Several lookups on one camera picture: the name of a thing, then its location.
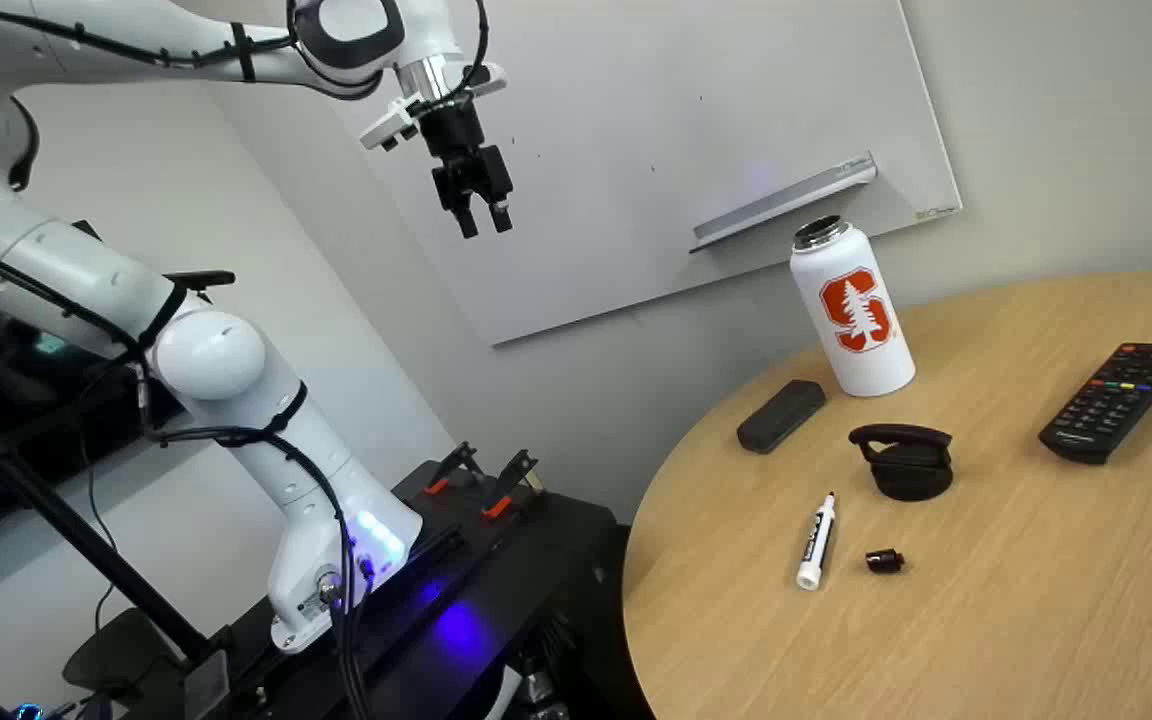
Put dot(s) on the small black marker cap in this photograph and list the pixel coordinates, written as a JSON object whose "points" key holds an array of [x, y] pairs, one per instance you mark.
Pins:
{"points": [[885, 563]]}

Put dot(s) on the white Expo marker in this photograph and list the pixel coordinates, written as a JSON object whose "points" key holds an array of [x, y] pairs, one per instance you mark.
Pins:
{"points": [[819, 541]]}

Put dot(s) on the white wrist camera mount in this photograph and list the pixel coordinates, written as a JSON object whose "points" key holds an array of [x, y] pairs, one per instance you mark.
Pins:
{"points": [[393, 123]]}

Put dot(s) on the grey whiteboard tray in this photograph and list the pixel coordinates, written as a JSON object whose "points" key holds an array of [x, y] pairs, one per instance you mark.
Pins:
{"points": [[788, 200]]}

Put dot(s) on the black remote control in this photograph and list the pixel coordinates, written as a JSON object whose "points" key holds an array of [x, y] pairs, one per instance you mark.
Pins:
{"points": [[1116, 400]]}

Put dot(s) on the black slanted stand pole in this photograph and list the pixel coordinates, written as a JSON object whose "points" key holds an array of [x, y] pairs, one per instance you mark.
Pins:
{"points": [[71, 535]]}

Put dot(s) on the white whiteboard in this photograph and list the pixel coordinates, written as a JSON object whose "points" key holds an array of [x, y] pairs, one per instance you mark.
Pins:
{"points": [[631, 132]]}

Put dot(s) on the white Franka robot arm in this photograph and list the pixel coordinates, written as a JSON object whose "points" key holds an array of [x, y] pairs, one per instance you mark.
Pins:
{"points": [[200, 354]]}

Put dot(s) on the white bottle with red logo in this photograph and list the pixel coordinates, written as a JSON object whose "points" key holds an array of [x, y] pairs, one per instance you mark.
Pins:
{"points": [[858, 323]]}

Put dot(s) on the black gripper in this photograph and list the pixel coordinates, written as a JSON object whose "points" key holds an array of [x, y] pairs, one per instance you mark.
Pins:
{"points": [[464, 147]]}

